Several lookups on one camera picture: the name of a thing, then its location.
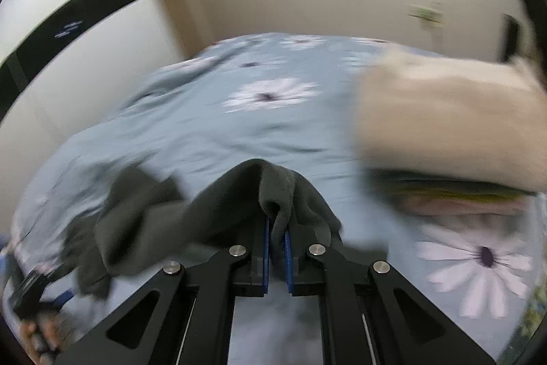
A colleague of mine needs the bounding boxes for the olive folded garment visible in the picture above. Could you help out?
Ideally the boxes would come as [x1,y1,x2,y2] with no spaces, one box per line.
[393,187,533,202]

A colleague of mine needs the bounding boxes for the wall power socket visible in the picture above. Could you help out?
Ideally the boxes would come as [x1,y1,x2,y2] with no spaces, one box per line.
[408,4,443,25]

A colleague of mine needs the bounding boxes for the blue floral duvet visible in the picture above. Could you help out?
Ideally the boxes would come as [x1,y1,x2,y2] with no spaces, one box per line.
[12,33,546,364]

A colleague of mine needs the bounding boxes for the dark grey sweatpants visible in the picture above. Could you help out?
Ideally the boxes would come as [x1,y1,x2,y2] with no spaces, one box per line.
[60,158,341,299]

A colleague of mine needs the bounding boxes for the pink folded garment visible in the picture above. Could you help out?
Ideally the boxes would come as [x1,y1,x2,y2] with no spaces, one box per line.
[399,195,531,217]

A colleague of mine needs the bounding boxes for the dark grey folded garment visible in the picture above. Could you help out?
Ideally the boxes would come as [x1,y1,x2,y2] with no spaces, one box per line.
[368,170,533,195]

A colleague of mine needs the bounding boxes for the white black wardrobe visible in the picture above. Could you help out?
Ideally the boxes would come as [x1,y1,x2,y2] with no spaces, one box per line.
[1,0,184,226]

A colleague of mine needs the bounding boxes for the cream fluffy garment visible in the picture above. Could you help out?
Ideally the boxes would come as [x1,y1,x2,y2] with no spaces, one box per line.
[355,46,546,192]

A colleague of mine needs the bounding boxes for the black tower heater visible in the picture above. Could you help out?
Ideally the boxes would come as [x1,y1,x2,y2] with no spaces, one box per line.
[500,15,520,62]

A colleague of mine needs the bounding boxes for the left hand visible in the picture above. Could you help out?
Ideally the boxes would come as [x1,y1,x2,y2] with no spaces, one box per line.
[19,312,65,364]

